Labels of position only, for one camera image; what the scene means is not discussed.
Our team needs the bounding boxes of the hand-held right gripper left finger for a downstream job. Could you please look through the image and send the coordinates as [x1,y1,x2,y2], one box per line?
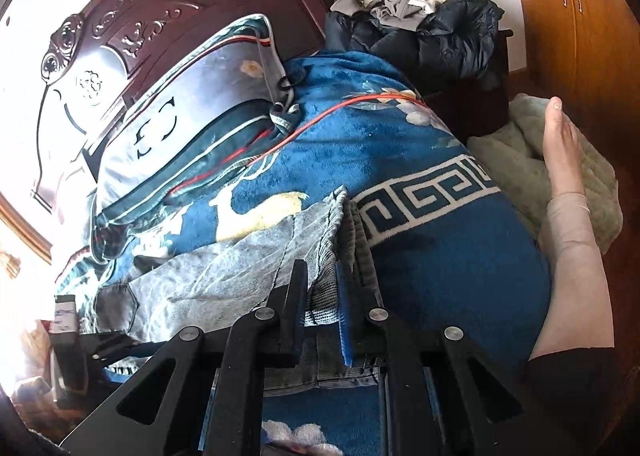
[60,260,308,456]

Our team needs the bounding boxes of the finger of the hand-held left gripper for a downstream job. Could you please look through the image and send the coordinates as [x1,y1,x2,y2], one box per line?
[85,331,151,363]

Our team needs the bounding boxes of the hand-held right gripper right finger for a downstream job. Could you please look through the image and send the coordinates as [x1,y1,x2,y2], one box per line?
[336,263,526,456]

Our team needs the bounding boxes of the grey denim pants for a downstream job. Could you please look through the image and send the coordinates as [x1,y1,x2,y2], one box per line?
[92,186,386,392]

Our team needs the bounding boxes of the blue deer printed blanket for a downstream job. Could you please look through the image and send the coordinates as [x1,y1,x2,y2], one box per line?
[55,51,553,456]

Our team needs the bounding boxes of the person's leg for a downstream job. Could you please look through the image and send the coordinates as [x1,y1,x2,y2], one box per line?
[520,96,618,437]

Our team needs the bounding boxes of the green quilted blanket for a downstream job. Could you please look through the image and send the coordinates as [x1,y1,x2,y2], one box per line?
[467,93,623,257]

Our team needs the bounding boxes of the blue pillow with flower emblem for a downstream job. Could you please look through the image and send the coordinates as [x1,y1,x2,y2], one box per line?
[90,13,301,262]

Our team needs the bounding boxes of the pile of dark clothes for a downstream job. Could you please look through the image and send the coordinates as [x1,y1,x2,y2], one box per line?
[325,0,506,92]

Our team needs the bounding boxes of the grey cloth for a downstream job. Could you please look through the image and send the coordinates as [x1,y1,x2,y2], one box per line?
[330,0,436,32]

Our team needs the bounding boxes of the carved dark wooden headboard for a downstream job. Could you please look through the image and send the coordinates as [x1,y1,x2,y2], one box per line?
[0,0,396,267]

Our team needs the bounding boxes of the brown wooden wardrobe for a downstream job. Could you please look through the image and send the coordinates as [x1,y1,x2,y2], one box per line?
[502,0,640,187]

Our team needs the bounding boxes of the red cord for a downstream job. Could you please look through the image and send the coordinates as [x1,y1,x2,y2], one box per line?
[170,92,417,197]

